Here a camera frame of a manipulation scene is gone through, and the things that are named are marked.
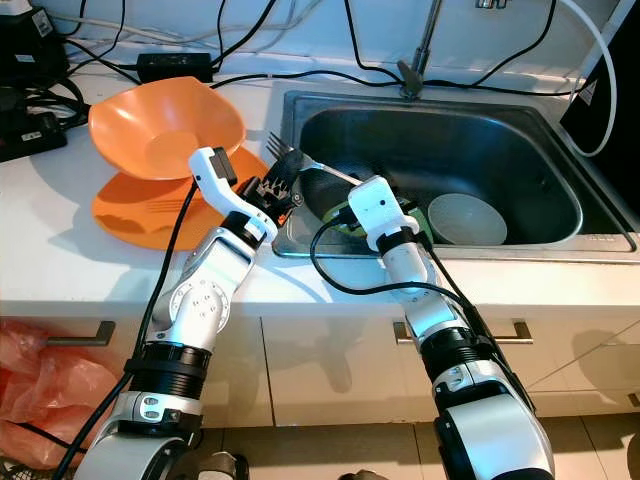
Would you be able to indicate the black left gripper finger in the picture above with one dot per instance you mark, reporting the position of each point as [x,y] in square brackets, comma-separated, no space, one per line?
[275,172]
[292,193]

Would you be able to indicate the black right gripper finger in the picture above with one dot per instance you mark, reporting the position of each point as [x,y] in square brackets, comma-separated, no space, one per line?
[325,195]

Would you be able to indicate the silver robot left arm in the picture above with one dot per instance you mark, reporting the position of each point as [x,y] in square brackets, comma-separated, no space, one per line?
[210,300]

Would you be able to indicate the white kitchen cabinet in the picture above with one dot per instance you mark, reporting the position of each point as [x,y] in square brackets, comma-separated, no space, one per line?
[310,375]

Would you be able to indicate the steel kitchen faucet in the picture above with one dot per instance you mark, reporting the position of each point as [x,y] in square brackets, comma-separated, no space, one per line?
[420,55]

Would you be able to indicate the green plate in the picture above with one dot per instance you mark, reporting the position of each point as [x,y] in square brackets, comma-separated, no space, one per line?
[423,228]

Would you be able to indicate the orange bowl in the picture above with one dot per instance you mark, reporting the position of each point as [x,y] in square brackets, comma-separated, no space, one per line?
[160,125]

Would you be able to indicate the grey round dish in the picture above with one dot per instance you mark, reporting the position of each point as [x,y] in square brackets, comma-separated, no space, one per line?
[470,220]

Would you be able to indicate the black power adapter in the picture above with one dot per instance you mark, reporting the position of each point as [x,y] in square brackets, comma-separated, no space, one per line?
[175,67]

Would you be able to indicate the stainless steel sink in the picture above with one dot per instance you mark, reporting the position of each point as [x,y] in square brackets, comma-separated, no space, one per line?
[500,140]

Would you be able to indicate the black power strip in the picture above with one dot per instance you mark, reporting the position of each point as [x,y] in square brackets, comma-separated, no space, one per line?
[30,135]

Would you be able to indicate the robot left leg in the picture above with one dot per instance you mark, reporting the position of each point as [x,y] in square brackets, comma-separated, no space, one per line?
[222,467]

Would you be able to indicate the black boxy device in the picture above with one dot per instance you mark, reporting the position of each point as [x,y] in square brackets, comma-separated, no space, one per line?
[30,45]

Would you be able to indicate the red plastic bag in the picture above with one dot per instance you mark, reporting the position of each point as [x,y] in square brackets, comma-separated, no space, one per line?
[50,390]

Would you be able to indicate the black appliance white label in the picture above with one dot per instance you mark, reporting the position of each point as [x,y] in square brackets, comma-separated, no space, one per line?
[605,110]

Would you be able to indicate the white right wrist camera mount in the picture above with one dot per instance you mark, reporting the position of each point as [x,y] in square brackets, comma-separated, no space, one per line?
[375,205]

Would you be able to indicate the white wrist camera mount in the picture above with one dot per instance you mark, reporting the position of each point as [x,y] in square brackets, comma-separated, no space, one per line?
[375,205]
[215,185]

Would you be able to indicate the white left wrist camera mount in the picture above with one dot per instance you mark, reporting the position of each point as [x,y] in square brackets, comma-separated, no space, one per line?
[215,185]

